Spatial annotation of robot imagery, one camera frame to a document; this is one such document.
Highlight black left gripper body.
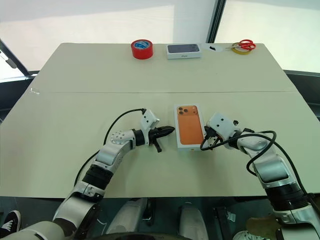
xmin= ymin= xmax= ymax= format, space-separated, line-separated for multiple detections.
xmin=146 ymin=127 xmax=161 ymax=148

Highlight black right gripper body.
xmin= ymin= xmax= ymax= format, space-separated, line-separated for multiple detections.
xmin=203 ymin=126 xmax=224 ymax=151

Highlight white phone box lid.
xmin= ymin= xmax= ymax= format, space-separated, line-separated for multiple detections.
xmin=173 ymin=104 xmax=207 ymax=153

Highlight closed white phone box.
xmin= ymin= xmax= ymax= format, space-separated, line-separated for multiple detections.
xmin=165 ymin=43 xmax=203 ymax=61

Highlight white rounded robot leg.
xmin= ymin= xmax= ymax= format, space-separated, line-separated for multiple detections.
xmin=178 ymin=199 xmax=209 ymax=240
xmin=105 ymin=199 xmax=148 ymax=235

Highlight red tape roll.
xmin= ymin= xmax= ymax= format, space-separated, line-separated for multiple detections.
xmin=130 ymin=38 xmax=154 ymax=61

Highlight yellow tape roll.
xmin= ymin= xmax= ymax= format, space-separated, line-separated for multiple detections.
xmin=230 ymin=42 xmax=254 ymax=55

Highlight black and white sneaker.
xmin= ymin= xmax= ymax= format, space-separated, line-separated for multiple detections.
xmin=0 ymin=210 xmax=22 ymax=237

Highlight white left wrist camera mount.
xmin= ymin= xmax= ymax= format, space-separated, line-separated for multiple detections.
xmin=139 ymin=108 xmax=161 ymax=132

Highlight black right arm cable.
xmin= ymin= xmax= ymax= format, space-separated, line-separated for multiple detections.
xmin=199 ymin=129 xmax=315 ymax=202

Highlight red handled scissors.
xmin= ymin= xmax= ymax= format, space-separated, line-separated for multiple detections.
xmin=224 ymin=38 xmax=257 ymax=51

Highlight black window frame post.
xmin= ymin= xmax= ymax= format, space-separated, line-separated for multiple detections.
xmin=205 ymin=0 xmax=227 ymax=44

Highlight dark slanted window frame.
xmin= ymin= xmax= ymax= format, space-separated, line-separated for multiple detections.
xmin=0 ymin=38 xmax=40 ymax=80

